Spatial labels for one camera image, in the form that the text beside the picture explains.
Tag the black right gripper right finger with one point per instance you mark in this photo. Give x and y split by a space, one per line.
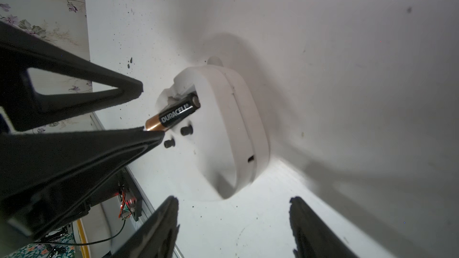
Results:
314 239

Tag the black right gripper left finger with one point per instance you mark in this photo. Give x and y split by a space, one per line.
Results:
156 238

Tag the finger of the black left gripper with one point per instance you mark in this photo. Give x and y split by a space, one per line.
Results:
42 84
46 177

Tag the white square alarm clock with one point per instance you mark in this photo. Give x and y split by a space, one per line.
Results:
222 147

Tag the black AA battery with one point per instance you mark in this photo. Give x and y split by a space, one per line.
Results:
174 114

